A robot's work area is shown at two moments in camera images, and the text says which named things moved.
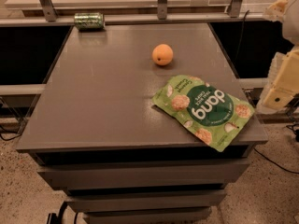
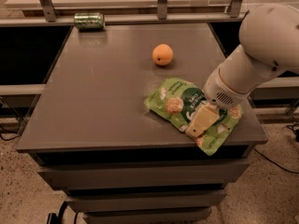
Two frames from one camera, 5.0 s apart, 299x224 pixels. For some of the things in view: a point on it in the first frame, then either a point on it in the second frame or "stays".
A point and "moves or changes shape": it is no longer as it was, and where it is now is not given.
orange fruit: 163,54 stays
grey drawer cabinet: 99,135 stays
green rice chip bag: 213,115 moves or changes shape
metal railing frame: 52,19 stays
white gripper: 291,21 → 218,92
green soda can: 89,21 stays
